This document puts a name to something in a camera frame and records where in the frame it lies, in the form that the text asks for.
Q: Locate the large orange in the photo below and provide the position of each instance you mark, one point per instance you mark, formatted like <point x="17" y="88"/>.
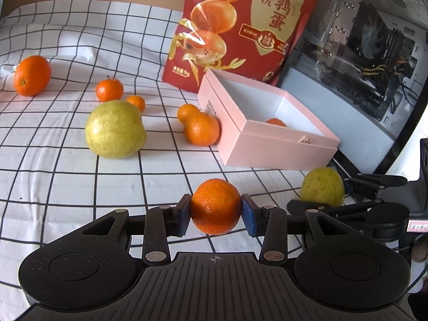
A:
<point x="32" y="76"/>

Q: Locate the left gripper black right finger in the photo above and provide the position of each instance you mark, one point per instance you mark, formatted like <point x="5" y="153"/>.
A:
<point x="325" y="237"/>

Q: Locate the small mandarin behind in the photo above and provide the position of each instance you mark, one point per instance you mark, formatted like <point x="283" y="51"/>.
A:
<point x="185" y="111"/>

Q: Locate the red snack bag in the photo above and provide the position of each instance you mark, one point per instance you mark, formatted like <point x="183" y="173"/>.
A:
<point x="251" y="38"/>

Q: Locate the tiny kumquat orange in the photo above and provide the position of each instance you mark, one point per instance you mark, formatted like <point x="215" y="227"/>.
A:
<point x="138" y="102"/>

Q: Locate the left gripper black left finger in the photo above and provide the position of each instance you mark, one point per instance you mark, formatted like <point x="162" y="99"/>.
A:
<point x="117" y="228"/>

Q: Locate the glass-sided computer case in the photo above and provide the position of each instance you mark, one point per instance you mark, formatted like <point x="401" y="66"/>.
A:
<point x="361" y="67"/>

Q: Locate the white black-grid tablecloth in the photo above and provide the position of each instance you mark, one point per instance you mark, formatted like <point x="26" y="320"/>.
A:
<point x="51" y="183"/>

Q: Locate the mandarin inside box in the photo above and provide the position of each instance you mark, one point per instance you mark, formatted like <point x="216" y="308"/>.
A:
<point x="276" y="121"/>

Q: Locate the large green guava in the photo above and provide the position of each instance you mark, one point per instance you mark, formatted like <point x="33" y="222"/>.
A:
<point x="115" y="130"/>

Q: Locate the pink gift box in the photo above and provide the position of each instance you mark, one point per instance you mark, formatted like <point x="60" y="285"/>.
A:
<point x="242" y="107"/>

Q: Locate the mandarin beside box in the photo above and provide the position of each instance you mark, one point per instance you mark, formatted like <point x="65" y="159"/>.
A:
<point x="201" y="129"/>

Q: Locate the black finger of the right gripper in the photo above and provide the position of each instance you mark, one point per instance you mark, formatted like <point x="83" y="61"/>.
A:
<point x="299" y="207"/>
<point x="368" y="185"/>

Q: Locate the mandarin with stem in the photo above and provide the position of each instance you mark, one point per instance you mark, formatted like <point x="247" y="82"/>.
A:
<point x="109" y="89"/>

